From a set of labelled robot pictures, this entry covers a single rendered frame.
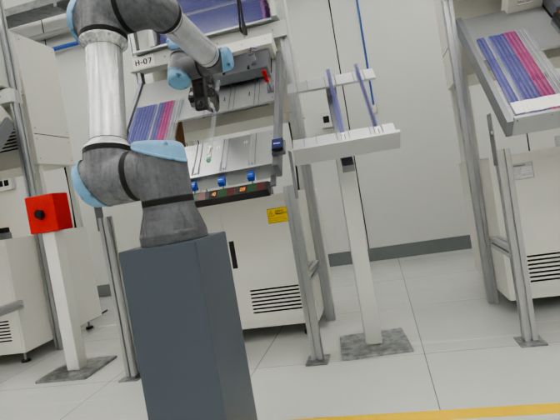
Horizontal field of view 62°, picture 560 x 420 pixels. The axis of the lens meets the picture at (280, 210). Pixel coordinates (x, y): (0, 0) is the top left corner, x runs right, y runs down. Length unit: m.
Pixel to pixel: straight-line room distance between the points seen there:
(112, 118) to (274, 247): 1.04
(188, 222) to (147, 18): 0.51
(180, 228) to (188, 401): 0.36
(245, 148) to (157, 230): 0.81
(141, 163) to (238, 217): 1.01
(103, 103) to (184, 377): 0.64
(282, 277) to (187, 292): 1.04
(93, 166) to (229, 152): 0.76
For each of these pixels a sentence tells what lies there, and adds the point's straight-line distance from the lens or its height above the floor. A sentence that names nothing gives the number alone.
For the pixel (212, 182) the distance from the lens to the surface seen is 1.72.
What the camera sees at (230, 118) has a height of 1.03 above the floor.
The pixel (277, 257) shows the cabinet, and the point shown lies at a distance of 1.98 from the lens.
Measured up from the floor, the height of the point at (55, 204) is 0.73.
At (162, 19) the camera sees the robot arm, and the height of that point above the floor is 1.08.
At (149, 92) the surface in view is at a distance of 2.32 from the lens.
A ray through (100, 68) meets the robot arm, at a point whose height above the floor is 0.97.
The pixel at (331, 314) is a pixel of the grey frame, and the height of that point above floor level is 0.03.
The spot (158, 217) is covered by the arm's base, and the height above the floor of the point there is 0.61.
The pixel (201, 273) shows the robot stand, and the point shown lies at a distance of 0.97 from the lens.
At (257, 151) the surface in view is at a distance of 1.73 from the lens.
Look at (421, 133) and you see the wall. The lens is 3.59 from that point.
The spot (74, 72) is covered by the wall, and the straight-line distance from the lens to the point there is 4.44.
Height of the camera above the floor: 0.61
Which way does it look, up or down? 2 degrees down
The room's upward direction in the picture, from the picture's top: 10 degrees counter-clockwise
